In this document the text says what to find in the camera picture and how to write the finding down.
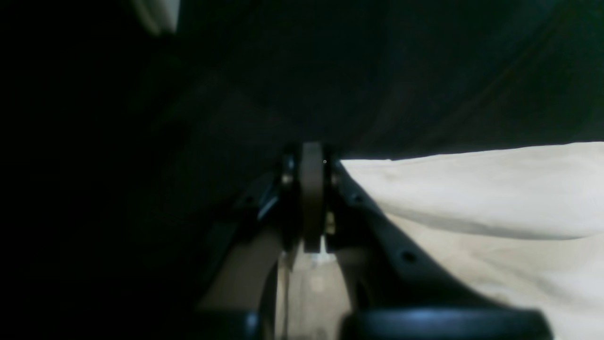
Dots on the white T-shirt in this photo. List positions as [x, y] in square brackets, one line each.
[523, 226]

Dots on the black table cloth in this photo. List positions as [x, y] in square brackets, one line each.
[118, 148]

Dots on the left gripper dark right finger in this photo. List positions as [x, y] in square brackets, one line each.
[397, 290]

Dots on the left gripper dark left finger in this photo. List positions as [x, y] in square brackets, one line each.
[269, 218]

